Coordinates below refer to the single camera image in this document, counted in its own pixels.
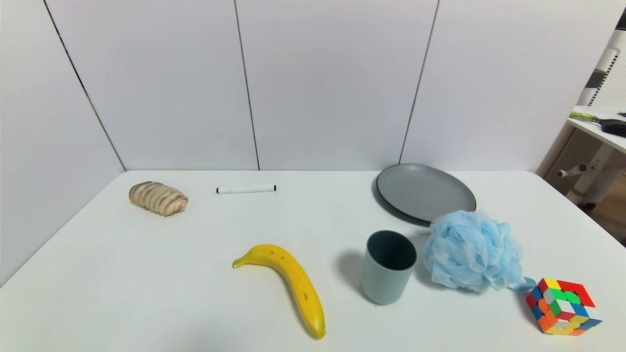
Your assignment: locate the light blue mesh bath loofah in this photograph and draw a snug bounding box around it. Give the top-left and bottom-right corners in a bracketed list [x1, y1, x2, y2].
[423, 210, 537, 294]

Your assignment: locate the gray round plate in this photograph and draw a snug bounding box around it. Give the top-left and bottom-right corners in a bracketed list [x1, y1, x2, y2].
[375, 163, 477, 227]

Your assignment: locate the white marker pen black cap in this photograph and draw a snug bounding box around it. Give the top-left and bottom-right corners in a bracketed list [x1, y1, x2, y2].
[217, 185, 277, 194]

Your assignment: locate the yellow banana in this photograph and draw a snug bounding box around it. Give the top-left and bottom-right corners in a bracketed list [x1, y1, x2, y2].
[232, 244, 327, 340]

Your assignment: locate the teal gray plastic cup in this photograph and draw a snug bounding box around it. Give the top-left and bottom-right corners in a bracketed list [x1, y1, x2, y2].
[361, 230, 418, 306]

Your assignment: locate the striped brown bread pastry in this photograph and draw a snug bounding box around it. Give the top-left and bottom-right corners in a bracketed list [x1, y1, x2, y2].
[129, 181, 189, 217]

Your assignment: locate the beige perforated desk panel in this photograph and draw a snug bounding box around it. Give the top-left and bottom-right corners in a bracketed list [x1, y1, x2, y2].
[537, 122, 596, 194]

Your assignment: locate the multicolour puzzle cube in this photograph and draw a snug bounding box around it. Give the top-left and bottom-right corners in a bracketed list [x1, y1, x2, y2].
[525, 278, 603, 337]

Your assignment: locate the white side desk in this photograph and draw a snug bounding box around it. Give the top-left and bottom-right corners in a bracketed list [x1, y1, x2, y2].
[557, 105, 626, 208]

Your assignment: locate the black brush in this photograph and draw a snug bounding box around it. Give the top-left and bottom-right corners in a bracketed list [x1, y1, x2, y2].
[600, 119, 626, 138]

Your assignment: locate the white perforated panel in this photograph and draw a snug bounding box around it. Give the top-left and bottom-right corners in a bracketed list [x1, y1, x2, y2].
[577, 28, 626, 107]

